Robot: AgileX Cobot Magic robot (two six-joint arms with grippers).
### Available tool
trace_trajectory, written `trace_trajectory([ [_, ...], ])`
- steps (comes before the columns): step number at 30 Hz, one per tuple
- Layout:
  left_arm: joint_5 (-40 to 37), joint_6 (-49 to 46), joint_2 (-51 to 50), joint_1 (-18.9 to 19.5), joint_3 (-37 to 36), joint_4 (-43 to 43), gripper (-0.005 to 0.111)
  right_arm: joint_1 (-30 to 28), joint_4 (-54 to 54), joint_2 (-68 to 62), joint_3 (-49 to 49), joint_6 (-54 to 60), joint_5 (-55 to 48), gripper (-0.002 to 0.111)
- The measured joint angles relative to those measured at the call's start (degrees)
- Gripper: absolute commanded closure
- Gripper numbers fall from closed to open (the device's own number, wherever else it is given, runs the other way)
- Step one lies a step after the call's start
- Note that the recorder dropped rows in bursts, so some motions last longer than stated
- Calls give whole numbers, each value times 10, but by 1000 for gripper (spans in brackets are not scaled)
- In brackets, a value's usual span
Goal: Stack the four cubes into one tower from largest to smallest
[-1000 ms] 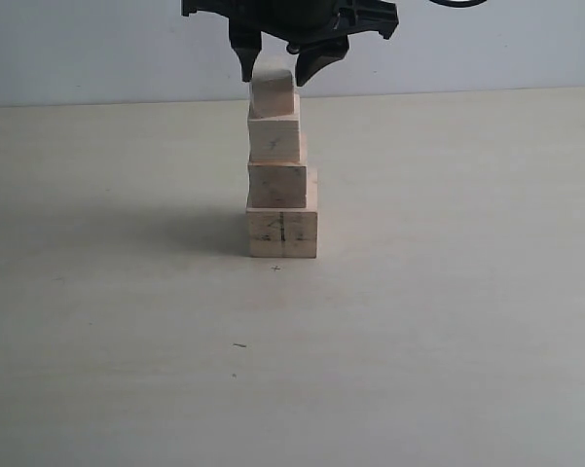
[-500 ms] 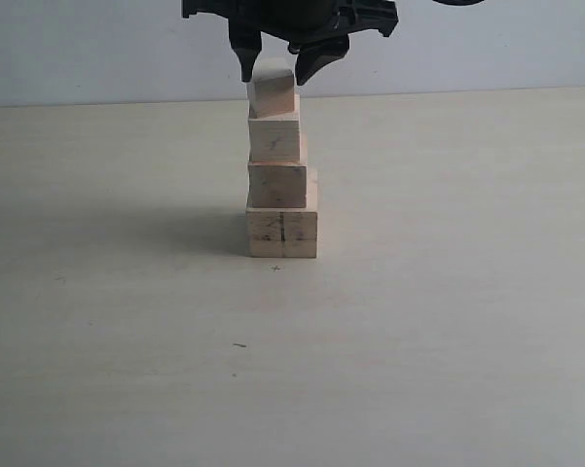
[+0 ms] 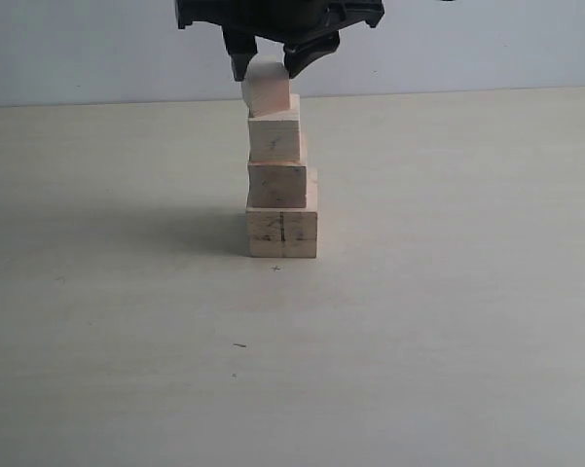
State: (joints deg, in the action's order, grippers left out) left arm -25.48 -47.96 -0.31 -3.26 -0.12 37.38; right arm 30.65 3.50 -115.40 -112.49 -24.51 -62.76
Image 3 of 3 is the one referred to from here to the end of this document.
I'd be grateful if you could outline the medium wooden cube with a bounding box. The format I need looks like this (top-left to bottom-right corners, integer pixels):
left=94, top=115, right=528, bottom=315
left=247, top=162, right=317, bottom=209

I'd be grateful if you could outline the small wooden cube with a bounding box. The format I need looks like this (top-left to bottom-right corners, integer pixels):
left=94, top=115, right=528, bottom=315
left=247, top=93, right=304, bottom=162

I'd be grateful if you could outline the smallest wooden cube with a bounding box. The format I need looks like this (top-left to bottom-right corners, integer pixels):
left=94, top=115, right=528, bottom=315
left=241, top=57, right=291, bottom=117

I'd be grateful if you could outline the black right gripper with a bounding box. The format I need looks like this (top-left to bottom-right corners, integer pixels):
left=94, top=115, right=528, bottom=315
left=175, top=0, right=384, bottom=82

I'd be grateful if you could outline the large wooden base cube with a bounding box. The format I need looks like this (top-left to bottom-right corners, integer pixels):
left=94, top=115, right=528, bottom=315
left=245, top=208, right=318, bottom=259

